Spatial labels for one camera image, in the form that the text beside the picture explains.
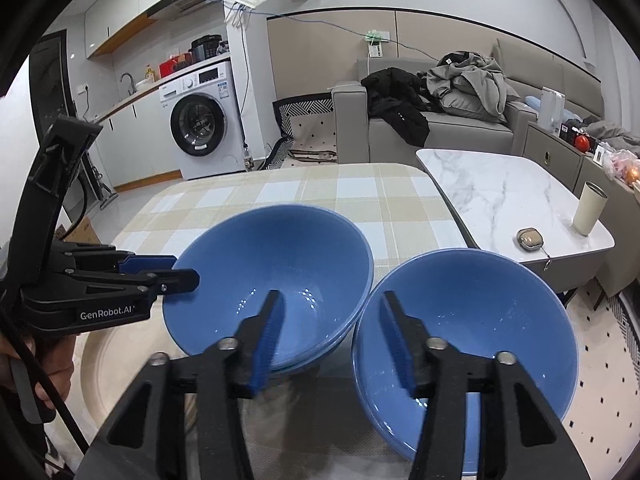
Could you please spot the grey sofa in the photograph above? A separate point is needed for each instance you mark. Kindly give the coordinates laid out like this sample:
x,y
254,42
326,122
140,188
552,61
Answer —
x,y
350,125

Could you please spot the white router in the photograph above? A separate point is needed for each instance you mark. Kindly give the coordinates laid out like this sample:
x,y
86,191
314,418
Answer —
x,y
251,0

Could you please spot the cardboard box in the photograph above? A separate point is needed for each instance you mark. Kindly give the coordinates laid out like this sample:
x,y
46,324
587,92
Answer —
x,y
82,232

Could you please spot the white washing machine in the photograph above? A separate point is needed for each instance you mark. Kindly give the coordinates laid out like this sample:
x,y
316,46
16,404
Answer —
x,y
200,125

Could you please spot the cream cup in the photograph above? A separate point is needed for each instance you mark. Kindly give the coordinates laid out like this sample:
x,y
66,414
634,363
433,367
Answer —
x,y
589,210

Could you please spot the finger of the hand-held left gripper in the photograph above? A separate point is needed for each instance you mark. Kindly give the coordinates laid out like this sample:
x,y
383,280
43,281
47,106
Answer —
x,y
150,262
180,280

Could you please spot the white tall appliance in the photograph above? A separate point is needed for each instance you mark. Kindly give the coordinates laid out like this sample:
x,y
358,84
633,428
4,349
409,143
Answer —
x,y
551,110

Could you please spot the kitchen faucet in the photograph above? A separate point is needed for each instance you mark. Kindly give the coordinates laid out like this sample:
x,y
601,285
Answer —
x,y
127,80

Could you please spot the yellow bottle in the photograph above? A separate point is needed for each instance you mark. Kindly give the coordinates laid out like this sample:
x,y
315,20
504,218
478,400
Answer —
x,y
149,72

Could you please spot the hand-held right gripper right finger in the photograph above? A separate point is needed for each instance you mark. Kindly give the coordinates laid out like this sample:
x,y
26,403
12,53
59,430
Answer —
x,y
397,347

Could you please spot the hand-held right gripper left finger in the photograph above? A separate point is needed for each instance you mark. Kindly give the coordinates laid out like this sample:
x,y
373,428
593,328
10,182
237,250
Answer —
x,y
265,342

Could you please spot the white kitchen base cabinet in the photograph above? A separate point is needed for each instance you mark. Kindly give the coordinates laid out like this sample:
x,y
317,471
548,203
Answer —
x,y
145,140

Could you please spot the grey sofa side cabinet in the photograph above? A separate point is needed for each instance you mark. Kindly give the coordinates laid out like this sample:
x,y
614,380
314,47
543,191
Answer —
x,y
545,155

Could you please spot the white green power strip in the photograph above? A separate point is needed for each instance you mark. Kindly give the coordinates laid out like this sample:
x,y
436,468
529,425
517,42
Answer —
x,y
377,42

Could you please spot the black rice cooker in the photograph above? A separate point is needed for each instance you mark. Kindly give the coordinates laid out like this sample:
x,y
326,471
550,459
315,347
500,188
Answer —
x,y
206,49

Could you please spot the beige checked tablecloth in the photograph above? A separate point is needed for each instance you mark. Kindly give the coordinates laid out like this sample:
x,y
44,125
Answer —
x,y
300,190

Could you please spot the person's left hand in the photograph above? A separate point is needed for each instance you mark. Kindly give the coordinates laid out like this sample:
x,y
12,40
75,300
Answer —
x,y
55,365

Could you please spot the black jacket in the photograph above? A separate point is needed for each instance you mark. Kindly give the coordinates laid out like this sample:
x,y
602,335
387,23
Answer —
x,y
395,100

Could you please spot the red ball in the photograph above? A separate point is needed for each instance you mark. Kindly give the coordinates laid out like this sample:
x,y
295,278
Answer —
x,y
583,143

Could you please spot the white marble coffee table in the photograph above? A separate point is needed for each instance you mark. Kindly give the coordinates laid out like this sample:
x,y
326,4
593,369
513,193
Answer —
x,y
500,195

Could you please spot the beige earbuds case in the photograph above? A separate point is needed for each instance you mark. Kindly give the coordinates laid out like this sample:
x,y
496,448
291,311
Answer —
x,y
530,240

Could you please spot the upright vacuum cleaner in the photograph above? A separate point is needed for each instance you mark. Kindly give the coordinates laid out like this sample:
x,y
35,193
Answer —
x,y
102,185

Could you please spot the red box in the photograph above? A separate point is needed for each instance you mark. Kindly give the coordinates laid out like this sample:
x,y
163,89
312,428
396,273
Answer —
x,y
170,67

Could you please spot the large blue bowl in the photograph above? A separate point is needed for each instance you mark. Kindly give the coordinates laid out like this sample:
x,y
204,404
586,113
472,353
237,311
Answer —
x,y
320,358

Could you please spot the grey clothes pile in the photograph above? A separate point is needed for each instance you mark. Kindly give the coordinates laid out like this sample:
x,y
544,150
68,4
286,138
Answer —
x,y
470,85

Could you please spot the white wall cabinet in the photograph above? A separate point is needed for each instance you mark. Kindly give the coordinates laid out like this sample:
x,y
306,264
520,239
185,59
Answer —
x,y
115,15

